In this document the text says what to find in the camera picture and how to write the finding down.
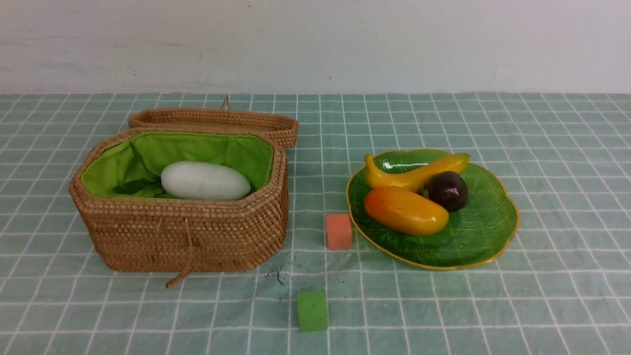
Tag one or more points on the dark purple mangosteen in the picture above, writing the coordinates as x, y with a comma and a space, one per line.
448, 190

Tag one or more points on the yellow banana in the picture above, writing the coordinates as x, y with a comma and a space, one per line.
414, 180

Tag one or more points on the green foam cube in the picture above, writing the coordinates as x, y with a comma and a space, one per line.
312, 310

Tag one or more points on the white radish with leaves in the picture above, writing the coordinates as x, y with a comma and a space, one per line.
190, 180

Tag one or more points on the checked green tablecloth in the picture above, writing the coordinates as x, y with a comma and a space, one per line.
561, 288

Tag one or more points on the green glass leaf plate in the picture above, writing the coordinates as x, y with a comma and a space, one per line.
475, 235

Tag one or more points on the wicker basket green lining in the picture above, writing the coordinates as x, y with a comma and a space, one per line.
135, 234

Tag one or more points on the orange foam cube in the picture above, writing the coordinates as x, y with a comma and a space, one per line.
338, 231

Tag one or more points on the orange yellow mango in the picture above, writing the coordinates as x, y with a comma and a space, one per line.
405, 211

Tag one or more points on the wicker basket lid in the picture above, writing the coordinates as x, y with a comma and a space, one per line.
281, 129

